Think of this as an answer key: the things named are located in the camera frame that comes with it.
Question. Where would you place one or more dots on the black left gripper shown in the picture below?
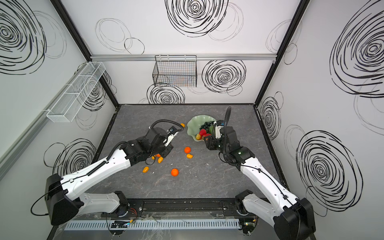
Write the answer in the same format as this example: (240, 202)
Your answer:
(165, 148)

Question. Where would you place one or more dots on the black wire wall basket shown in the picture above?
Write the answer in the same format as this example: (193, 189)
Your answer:
(175, 70)

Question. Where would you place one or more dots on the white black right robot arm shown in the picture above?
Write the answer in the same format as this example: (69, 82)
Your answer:
(292, 218)

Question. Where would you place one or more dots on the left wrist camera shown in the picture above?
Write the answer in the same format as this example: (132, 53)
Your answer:
(171, 133)

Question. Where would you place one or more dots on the white mesh wall shelf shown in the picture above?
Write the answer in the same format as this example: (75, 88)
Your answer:
(83, 92)

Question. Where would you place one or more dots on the dark fake grape bunch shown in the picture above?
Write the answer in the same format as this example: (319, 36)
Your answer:
(208, 126)

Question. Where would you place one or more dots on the small orange front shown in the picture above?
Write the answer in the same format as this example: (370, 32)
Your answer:
(174, 172)

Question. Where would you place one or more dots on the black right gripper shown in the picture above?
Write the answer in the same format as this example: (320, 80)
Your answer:
(212, 142)

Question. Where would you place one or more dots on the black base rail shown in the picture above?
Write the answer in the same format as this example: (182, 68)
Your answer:
(192, 205)

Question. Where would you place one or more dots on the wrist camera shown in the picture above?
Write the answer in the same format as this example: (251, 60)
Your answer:
(218, 125)
(171, 133)

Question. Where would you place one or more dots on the white slotted cable duct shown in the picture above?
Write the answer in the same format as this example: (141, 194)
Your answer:
(116, 225)

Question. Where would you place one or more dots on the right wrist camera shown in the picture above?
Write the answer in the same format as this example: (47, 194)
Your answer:
(218, 125)

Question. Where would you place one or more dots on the green wavy fruit bowl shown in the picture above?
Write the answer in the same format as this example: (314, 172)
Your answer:
(193, 126)

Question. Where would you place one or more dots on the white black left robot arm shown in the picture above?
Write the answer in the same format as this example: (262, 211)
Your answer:
(124, 154)

